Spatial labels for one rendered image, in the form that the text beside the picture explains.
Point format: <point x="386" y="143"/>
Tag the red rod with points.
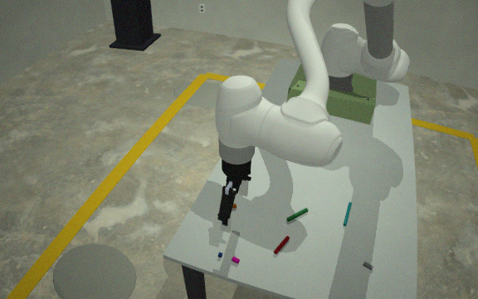
<point x="282" y="244"/>

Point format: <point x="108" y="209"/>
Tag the green rod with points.
<point x="305" y="210"/>

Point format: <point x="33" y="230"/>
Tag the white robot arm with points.
<point x="299" y="131"/>

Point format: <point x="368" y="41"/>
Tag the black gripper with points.
<point x="233" y="172"/>

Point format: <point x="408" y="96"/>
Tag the short grey rod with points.
<point x="367" y="265"/>

